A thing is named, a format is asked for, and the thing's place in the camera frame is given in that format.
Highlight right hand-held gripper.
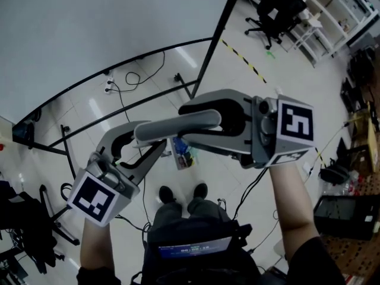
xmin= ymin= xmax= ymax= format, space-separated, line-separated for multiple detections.
xmin=178 ymin=88 xmax=315 ymax=169

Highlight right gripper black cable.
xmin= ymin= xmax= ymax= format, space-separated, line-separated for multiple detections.
xmin=233 ymin=166 xmax=268 ymax=219

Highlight person's legs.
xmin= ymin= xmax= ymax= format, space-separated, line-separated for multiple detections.
xmin=153 ymin=199 xmax=229 ymax=223

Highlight looped black cable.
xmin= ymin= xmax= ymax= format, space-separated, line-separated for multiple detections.
xmin=124 ymin=50 xmax=166 ymax=86

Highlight yellow-black hazard floor tape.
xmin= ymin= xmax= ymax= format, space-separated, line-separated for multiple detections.
xmin=219 ymin=38 xmax=327 ymax=165

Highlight person's shoe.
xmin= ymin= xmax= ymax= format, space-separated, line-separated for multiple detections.
xmin=159 ymin=185 xmax=176 ymax=204
xmin=192 ymin=183 xmax=208 ymax=200

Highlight white box with red button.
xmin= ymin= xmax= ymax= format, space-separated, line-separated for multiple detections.
xmin=0 ymin=116 xmax=15 ymax=153

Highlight person's dark shirt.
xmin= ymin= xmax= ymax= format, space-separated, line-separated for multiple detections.
xmin=75 ymin=215 xmax=347 ymax=285

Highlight small white folding table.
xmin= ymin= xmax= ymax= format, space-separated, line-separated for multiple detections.
xmin=286 ymin=10 xmax=324 ymax=53

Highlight person's left shoe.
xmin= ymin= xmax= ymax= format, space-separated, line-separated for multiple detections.
xmin=159 ymin=185 xmax=176 ymax=204

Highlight black glass-front cabinet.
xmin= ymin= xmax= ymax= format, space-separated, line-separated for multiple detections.
xmin=313 ymin=194 xmax=379 ymax=242

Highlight person's right forearm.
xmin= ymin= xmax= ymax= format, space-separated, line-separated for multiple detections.
xmin=268 ymin=161 xmax=320 ymax=262

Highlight black equipment rack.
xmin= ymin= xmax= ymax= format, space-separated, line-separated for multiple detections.
xmin=340 ymin=47 xmax=376 ymax=112

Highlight person's left forearm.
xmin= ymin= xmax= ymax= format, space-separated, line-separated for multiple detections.
xmin=79 ymin=217 xmax=115 ymax=271

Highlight person's right shoe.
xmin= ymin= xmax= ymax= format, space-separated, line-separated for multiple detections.
xmin=192 ymin=183 xmax=208 ymax=200

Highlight white metal shelving unit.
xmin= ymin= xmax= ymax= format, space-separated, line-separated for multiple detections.
xmin=240 ymin=0 xmax=380 ymax=68

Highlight pile of clear plastic bottles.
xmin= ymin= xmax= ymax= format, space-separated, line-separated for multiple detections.
xmin=341 ymin=170 xmax=372 ymax=196

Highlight yellow wooden table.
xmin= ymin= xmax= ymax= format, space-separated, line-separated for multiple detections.
xmin=347 ymin=101 xmax=380 ymax=173

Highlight black backpack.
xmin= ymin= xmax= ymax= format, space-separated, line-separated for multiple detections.
xmin=319 ymin=158 xmax=350 ymax=186

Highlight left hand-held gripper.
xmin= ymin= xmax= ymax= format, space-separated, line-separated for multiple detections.
xmin=66 ymin=122 xmax=168 ymax=228

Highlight chest-mounted screen unit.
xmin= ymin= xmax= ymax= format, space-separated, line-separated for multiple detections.
xmin=157 ymin=236 xmax=232 ymax=259

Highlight black mesh office chair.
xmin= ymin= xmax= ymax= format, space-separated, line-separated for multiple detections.
xmin=245 ymin=0 xmax=308 ymax=50

